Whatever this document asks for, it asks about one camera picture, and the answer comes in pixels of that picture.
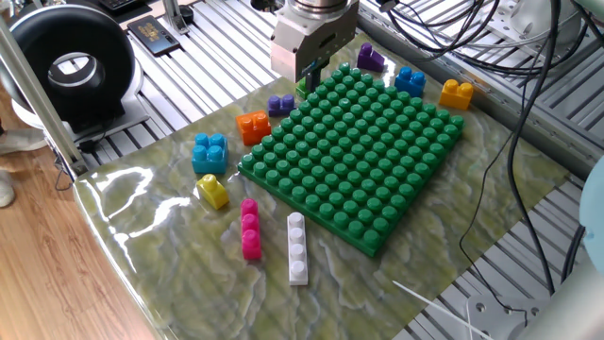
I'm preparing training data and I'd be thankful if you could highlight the silver Schunk gripper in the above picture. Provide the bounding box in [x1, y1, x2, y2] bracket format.
[269, 3, 361, 94]

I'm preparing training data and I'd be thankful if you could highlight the light blue four-stud block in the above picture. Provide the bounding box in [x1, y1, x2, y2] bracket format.
[191, 132, 229, 176]

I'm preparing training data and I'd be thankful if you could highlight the light green two-stud block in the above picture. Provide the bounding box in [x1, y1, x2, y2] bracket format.
[294, 77, 312, 100]

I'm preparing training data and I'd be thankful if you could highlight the violet two-stud block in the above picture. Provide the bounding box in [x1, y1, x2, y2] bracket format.
[267, 93, 296, 118]

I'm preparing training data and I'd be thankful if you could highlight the dark purple one-stud block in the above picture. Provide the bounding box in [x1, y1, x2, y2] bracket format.
[356, 42, 386, 74]

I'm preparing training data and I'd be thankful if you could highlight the orange large block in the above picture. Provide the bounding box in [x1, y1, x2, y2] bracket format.
[235, 110, 273, 146]

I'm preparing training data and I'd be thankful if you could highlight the green studded baseplate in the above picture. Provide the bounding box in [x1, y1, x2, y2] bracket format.
[237, 61, 466, 259]

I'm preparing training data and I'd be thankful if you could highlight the dark blue two-stud block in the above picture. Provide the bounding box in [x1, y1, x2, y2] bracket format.
[394, 66, 427, 98]

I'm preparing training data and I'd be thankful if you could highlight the yellow two-stud block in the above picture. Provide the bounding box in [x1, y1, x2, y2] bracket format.
[438, 78, 475, 111]

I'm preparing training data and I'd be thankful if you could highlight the yellow-green one-stud block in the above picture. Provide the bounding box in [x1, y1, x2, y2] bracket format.
[195, 173, 230, 211]

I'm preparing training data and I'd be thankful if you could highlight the pink three-stud block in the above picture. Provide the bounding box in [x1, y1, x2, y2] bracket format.
[240, 197, 263, 261]

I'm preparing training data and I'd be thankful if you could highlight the black smartphone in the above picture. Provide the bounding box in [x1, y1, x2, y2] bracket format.
[126, 14, 181, 58]

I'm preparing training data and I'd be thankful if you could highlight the white four-stud block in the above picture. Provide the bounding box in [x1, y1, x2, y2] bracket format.
[286, 212, 310, 287]

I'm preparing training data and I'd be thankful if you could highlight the black keyboard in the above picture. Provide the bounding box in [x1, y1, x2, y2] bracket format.
[96, 0, 143, 13]

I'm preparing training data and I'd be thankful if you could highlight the green marble pattern mat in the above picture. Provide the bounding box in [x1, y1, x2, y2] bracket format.
[73, 31, 572, 340]

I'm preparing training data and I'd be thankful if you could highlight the white zip tie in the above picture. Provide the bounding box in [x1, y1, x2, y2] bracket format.
[391, 280, 495, 340]

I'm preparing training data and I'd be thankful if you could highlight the white shoe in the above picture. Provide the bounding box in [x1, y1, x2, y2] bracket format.
[0, 127, 48, 157]
[0, 169, 16, 209]

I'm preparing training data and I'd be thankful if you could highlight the metal stand post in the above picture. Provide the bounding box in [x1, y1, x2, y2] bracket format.
[162, 0, 190, 35]

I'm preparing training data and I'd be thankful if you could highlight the thin black cable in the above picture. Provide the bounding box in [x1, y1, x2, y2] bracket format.
[459, 131, 529, 328]

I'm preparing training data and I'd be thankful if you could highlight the aluminium frame post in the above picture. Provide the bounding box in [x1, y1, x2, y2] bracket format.
[0, 13, 90, 177]

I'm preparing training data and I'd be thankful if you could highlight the black ring-shaped device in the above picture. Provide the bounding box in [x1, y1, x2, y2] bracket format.
[8, 4, 143, 133]

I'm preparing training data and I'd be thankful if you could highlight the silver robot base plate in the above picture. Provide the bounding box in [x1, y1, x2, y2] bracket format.
[465, 293, 553, 340]

